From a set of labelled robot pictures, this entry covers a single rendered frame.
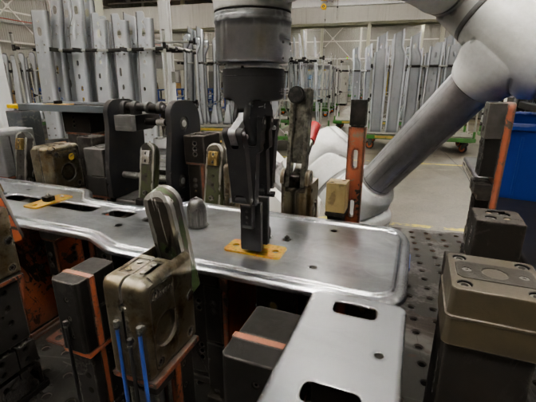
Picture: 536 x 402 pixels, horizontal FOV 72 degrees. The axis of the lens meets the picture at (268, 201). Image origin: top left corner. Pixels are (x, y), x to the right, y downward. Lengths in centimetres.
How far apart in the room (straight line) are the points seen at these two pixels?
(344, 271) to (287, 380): 19
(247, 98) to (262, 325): 25
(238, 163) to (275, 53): 13
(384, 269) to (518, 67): 49
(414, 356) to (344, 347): 50
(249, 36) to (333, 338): 32
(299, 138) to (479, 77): 39
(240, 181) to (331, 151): 77
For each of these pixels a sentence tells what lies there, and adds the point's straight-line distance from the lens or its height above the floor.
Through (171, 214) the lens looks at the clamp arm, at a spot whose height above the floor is 109.
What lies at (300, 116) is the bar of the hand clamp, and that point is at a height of 117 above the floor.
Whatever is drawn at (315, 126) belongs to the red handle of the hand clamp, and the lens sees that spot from 76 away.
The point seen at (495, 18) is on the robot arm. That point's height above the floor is 134.
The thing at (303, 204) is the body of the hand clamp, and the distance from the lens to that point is 68.
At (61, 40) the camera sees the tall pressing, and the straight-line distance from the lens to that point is 571.
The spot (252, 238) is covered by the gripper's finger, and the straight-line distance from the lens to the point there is 50.
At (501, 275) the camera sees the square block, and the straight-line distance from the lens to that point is 40.
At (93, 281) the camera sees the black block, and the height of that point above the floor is 98.
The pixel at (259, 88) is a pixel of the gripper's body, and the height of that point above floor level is 122.
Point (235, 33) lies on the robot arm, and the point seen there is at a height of 128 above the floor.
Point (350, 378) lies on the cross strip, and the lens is 34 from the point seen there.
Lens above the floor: 123
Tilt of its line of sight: 18 degrees down
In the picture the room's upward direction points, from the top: straight up
